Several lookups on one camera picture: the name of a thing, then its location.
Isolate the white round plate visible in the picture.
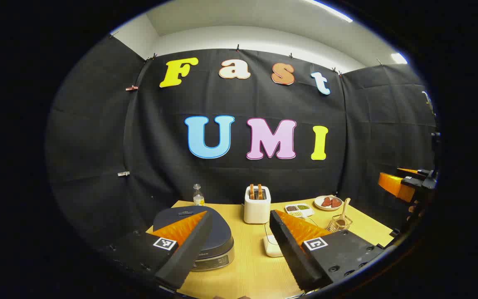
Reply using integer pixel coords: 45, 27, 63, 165
314, 196, 343, 211

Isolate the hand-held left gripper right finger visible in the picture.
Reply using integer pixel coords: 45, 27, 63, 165
269, 209, 385, 291

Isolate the white rice heap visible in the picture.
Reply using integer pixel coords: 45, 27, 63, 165
266, 237, 283, 257

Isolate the dark grey rice cooker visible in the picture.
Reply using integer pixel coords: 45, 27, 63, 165
153, 206, 235, 271

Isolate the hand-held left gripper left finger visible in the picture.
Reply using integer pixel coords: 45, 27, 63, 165
102, 210, 213, 291

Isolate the black backdrop cloth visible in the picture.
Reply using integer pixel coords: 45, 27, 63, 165
45, 35, 438, 250

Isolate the white toaster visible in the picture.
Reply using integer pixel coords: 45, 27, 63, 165
244, 186, 271, 225

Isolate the white divided dish of grains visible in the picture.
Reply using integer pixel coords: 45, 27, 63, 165
285, 203, 315, 218

